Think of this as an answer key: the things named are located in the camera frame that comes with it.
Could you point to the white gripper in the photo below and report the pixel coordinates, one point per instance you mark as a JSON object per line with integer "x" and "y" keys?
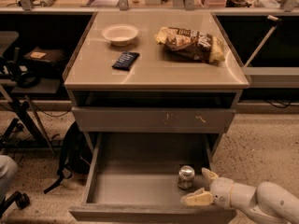
{"x": 220, "y": 189}

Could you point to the grey drawer cabinet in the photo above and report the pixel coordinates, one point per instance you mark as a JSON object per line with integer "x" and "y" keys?
{"x": 158, "y": 79}

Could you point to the silver soda can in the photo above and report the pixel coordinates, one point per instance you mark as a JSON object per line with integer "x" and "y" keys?
{"x": 186, "y": 176}

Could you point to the grey side desk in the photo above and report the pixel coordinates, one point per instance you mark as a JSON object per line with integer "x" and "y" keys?
{"x": 26, "y": 112}

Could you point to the dark blue snack bar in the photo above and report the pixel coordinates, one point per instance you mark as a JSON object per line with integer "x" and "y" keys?
{"x": 125, "y": 61}

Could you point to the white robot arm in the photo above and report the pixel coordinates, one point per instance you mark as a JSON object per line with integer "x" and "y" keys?
{"x": 269, "y": 203}

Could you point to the person in grey trousers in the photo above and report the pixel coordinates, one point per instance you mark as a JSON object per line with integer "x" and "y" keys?
{"x": 8, "y": 171}

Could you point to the black headphones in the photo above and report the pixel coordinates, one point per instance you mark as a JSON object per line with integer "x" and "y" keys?
{"x": 24, "y": 79}

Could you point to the closed grey drawer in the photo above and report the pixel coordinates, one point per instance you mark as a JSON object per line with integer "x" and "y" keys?
{"x": 153, "y": 120}

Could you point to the open grey drawer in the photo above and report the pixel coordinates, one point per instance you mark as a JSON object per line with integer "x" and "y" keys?
{"x": 134, "y": 179}

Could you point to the brown chip bag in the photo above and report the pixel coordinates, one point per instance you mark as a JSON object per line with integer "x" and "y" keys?
{"x": 192, "y": 44}

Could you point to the grey stick with tip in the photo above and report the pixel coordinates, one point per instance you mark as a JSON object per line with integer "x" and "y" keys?
{"x": 275, "y": 23}

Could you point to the dark bag with label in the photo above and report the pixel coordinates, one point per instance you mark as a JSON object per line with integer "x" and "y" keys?
{"x": 45, "y": 55}

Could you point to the black backpack on floor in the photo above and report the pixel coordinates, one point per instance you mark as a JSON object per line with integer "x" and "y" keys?
{"x": 75, "y": 156}

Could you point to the black office chair base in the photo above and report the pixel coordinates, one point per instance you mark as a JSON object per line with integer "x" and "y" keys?
{"x": 20, "y": 199}

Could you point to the white paper bowl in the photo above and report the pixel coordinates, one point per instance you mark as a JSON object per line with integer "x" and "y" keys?
{"x": 120, "y": 35}

